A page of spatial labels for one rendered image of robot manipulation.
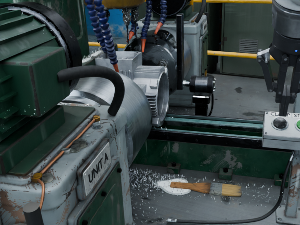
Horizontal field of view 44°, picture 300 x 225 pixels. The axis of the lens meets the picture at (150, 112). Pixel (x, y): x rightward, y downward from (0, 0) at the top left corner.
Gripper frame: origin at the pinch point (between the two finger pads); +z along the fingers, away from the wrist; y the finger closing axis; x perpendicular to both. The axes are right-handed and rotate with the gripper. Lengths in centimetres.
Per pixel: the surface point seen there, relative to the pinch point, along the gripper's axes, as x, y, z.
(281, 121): -0.1, 0.0, 7.3
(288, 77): -274, -32, 281
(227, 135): -9.9, 12.8, 29.2
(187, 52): -50, 32, 34
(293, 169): 5.2, -4.2, 19.0
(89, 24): -474, 327, 368
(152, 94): -14.2, 35.0, 17.4
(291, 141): 3.6, -2.4, 9.5
